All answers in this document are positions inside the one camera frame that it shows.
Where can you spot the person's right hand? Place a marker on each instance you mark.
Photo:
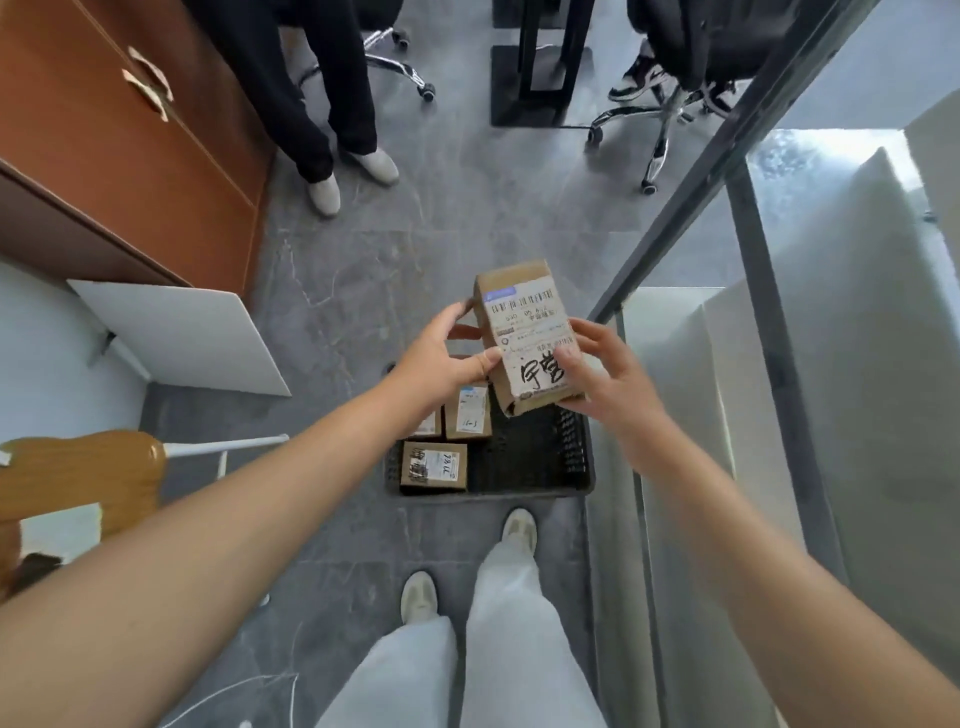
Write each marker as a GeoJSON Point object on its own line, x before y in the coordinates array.
{"type": "Point", "coordinates": [619, 397]}

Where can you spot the person's left hand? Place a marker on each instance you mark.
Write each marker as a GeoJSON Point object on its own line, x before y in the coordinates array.
{"type": "Point", "coordinates": [427, 375]}

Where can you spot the labelled cardboard parcel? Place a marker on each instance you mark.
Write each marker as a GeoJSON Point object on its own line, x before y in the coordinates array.
{"type": "Point", "coordinates": [427, 427]}

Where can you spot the parcel with handwritten label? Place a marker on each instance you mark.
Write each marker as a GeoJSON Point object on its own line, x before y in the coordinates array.
{"type": "Point", "coordinates": [469, 412]}

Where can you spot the parcel with scribbled label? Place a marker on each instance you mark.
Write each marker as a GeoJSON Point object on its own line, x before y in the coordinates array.
{"type": "Point", "coordinates": [435, 466]}

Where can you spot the black plastic basket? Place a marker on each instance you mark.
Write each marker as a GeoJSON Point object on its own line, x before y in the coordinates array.
{"type": "Point", "coordinates": [525, 457]}

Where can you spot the small parcel with characters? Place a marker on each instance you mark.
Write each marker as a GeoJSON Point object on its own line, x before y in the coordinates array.
{"type": "Point", "coordinates": [525, 315]}

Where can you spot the person's right forearm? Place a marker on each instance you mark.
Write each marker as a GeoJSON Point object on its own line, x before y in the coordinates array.
{"type": "Point", "coordinates": [787, 630]}

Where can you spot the person's left forearm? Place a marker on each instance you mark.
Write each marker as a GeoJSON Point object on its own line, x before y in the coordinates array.
{"type": "Point", "coordinates": [187, 570]}

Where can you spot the person's white right shoe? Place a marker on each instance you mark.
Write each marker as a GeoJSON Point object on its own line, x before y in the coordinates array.
{"type": "Point", "coordinates": [519, 529]}

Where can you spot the person's white shoe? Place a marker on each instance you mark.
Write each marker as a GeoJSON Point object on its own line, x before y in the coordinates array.
{"type": "Point", "coordinates": [519, 529]}
{"type": "Point", "coordinates": [418, 596]}

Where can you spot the person's white left shoe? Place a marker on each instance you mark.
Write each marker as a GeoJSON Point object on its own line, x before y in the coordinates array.
{"type": "Point", "coordinates": [418, 596]}

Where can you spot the person's white trousers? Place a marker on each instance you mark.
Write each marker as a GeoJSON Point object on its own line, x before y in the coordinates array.
{"type": "Point", "coordinates": [510, 637]}

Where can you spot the white flat board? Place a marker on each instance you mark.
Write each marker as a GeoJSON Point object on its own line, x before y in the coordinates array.
{"type": "Point", "coordinates": [187, 337]}

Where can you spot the light wooden desk black legs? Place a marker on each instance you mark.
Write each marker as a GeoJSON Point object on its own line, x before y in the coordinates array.
{"type": "Point", "coordinates": [510, 105]}

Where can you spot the grey metal shelf rack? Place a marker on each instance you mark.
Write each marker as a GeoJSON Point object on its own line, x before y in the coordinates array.
{"type": "Point", "coordinates": [752, 131]}

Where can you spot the black office chair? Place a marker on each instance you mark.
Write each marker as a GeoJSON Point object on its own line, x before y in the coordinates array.
{"type": "Point", "coordinates": [712, 37]}
{"type": "Point", "coordinates": [401, 69]}

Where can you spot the brown wooden cabinet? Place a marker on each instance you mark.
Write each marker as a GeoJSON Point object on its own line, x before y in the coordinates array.
{"type": "Point", "coordinates": [112, 165]}

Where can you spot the white paper sheet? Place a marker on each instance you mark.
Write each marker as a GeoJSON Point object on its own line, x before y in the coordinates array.
{"type": "Point", "coordinates": [67, 532]}

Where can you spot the wooden chair white metal frame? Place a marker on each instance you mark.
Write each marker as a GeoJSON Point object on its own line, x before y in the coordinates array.
{"type": "Point", "coordinates": [90, 465]}

